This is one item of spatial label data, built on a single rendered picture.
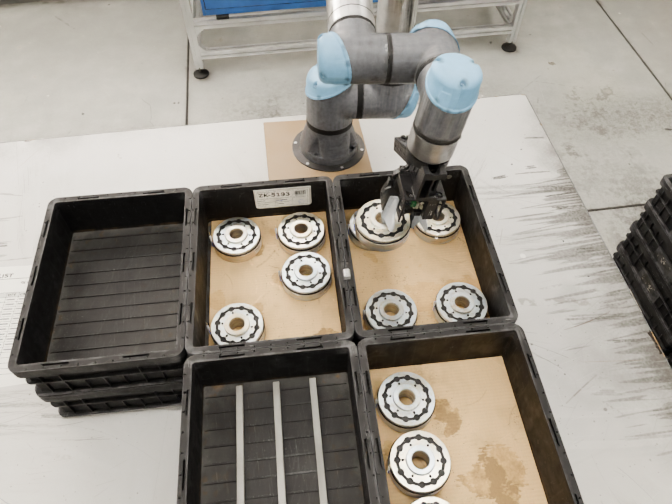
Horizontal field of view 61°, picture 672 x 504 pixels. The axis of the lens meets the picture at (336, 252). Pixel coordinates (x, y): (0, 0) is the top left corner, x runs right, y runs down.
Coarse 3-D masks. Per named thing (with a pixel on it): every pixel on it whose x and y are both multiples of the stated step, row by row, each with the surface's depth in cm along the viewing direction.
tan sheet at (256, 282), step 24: (264, 240) 125; (216, 264) 121; (240, 264) 121; (264, 264) 121; (216, 288) 118; (240, 288) 118; (264, 288) 118; (216, 312) 114; (264, 312) 114; (288, 312) 114; (312, 312) 114; (336, 312) 114; (288, 336) 111
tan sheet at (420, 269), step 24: (408, 240) 125; (456, 240) 125; (360, 264) 121; (384, 264) 121; (408, 264) 121; (432, 264) 121; (456, 264) 121; (360, 288) 118; (384, 288) 118; (408, 288) 118; (432, 288) 118; (480, 288) 118; (360, 312) 114; (432, 312) 114
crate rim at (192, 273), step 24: (192, 216) 116; (336, 216) 116; (192, 240) 112; (336, 240) 113; (192, 264) 109; (192, 288) 106; (192, 312) 103; (192, 336) 100; (312, 336) 100; (336, 336) 100
